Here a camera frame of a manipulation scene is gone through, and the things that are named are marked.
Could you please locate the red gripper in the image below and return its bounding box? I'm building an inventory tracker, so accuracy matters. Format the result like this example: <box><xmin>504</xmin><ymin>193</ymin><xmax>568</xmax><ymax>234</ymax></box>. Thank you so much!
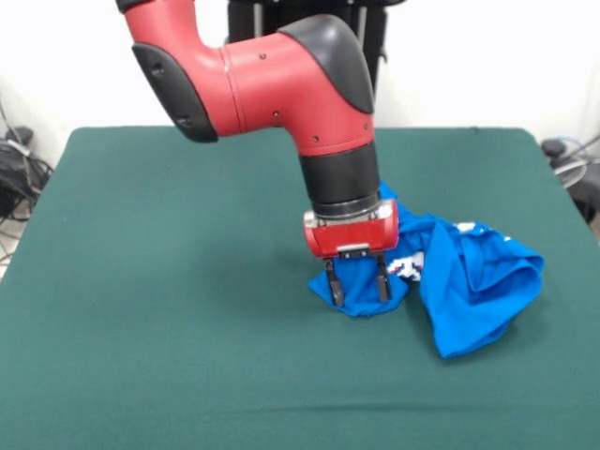
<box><xmin>303</xmin><ymin>199</ymin><xmax>401</xmax><ymax>309</ymax></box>

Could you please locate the blue shirt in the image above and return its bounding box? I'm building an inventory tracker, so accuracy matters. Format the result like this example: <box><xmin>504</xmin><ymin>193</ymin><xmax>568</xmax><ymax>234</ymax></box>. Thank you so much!
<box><xmin>307</xmin><ymin>180</ymin><xmax>547</xmax><ymax>361</ymax></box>

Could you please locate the dark green table cloth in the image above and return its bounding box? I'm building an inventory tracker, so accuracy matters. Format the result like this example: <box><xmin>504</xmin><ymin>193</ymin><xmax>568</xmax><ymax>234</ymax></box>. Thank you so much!
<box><xmin>0</xmin><ymin>126</ymin><xmax>600</xmax><ymax>450</ymax></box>

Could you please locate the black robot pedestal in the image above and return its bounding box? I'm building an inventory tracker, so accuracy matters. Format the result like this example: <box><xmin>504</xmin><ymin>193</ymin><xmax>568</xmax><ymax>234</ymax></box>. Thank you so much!
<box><xmin>224</xmin><ymin>0</ymin><xmax>390</xmax><ymax>95</ymax></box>

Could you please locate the black cable tangle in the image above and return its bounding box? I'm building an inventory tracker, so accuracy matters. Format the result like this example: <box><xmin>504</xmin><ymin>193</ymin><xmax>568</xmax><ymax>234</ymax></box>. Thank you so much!
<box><xmin>0</xmin><ymin>93</ymin><xmax>55</xmax><ymax>263</ymax></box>

